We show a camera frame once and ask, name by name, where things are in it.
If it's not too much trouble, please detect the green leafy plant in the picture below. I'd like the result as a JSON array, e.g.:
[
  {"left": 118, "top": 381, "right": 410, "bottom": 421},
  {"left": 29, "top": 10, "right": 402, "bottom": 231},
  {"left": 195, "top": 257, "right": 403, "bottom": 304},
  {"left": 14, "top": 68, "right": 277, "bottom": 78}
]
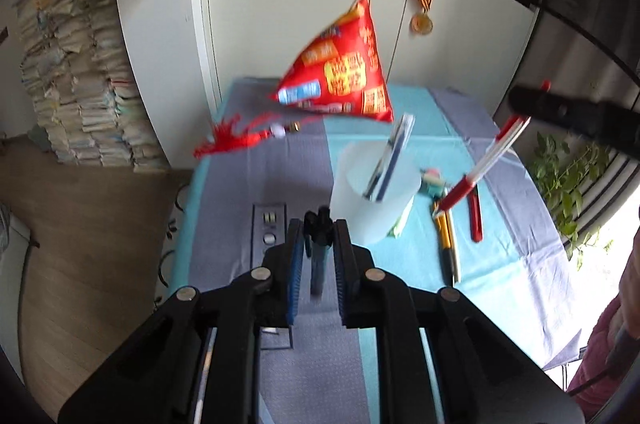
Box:
[{"left": 530, "top": 131, "right": 613, "bottom": 269}]

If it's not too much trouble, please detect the blue white pen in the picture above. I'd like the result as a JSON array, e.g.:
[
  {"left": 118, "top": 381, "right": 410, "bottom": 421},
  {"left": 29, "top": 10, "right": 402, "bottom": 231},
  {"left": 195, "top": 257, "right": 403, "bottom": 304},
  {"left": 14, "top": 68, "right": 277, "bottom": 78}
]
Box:
[{"left": 372, "top": 113, "right": 416, "bottom": 203}]

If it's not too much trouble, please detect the red pyramid pillow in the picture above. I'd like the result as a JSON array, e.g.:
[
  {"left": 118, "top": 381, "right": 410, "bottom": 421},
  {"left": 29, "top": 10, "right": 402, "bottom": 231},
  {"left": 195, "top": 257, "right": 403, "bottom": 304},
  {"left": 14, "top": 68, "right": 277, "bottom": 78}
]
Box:
[{"left": 269, "top": 0, "right": 396, "bottom": 125}]

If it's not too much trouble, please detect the clear ballpoint pen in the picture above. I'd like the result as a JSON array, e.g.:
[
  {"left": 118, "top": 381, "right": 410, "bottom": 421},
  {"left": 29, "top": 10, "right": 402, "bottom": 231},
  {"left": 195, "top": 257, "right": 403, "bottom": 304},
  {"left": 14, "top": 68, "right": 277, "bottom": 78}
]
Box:
[{"left": 362, "top": 119, "right": 407, "bottom": 202}]

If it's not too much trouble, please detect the grey power strip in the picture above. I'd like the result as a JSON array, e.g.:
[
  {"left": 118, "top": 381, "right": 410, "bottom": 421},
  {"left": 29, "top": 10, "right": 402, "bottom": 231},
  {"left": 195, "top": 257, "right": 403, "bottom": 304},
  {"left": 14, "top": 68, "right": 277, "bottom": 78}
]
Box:
[{"left": 250, "top": 202, "right": 293, "bottom": 351}]

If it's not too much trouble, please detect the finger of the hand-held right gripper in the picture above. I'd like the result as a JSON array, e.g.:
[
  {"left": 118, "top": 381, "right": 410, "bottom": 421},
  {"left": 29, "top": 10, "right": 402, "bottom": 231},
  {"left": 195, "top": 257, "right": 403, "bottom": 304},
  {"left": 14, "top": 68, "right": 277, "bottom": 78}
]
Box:
[{"left": 507, "top": 84, "right": 640, "bottom": 155}]

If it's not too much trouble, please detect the red tassel charm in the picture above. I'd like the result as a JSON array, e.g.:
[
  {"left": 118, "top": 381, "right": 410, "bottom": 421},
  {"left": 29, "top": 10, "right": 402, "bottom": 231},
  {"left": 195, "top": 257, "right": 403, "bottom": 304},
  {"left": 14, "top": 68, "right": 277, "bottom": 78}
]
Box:
[{"left": 192, "top": 114, "right": 321, "bottom": 161}]

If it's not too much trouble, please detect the red white pen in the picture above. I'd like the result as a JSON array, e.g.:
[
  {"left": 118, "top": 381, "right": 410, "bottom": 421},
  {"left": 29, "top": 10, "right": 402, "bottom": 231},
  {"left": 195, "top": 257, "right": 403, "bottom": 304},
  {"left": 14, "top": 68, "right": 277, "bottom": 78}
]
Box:
[{"left": 437, "top": 116, "right": 532, "bottom": 211}]

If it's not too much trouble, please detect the translucent plastic cup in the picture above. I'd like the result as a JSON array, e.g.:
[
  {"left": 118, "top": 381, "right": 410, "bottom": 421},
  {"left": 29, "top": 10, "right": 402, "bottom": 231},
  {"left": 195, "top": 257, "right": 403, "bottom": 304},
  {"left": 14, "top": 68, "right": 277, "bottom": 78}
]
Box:
[{"left": 328, "top": 141, "right": 422, "bottom": 247}]

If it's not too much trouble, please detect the person's pink clothing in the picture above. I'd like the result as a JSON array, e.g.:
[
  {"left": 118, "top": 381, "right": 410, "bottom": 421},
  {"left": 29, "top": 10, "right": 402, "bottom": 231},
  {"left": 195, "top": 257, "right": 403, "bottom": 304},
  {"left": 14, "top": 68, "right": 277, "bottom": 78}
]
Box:
[{"left": 565, "top": 294, "right": 640, "bottom": 424}]

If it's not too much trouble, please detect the white bookcase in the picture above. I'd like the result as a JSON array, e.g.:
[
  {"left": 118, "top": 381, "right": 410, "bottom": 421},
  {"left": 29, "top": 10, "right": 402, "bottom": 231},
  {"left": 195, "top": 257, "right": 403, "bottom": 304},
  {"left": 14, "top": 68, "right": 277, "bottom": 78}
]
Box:
[{"left": 112, "top": 0, "right": 546, "bottom": 169}]

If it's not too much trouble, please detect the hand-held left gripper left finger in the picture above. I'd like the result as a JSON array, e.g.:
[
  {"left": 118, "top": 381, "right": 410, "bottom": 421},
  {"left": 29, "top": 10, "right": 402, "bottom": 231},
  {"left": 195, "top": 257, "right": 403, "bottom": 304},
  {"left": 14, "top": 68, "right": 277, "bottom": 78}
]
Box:
[{"left": 57, "top": 220, "right": 305, "bottom": 424}]

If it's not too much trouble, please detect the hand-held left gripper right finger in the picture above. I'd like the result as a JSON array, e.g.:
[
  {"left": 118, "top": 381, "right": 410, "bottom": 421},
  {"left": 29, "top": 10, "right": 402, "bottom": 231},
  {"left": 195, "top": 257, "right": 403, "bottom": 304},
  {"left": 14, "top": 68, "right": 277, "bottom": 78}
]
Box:
[{"left": 334, "top": 220, "right": 583, "bottom": 424}]

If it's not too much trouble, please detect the yellow black pen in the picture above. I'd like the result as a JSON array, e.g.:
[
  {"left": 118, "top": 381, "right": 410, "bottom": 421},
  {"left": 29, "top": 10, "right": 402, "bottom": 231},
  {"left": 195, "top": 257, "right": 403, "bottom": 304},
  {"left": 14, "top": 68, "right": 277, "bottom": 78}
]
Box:
[{"left": 433, "top": 200, "right": 453, "bottom": 251}]

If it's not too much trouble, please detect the person's right forearm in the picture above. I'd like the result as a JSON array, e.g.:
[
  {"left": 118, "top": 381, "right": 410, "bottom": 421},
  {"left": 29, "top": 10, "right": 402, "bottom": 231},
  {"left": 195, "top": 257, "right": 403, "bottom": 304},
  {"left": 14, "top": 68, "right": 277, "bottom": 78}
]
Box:
[{"left": 607, "top": 231, "right": 640, "bottom": 365}]

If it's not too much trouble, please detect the tall stack of papers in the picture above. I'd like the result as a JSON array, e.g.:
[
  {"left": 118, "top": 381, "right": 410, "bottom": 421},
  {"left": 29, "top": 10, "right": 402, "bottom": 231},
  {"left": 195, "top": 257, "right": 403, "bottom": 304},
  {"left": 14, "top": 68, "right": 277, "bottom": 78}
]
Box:
[{"left": 12, "top": 0, "right": 166, "bottom": 172}]

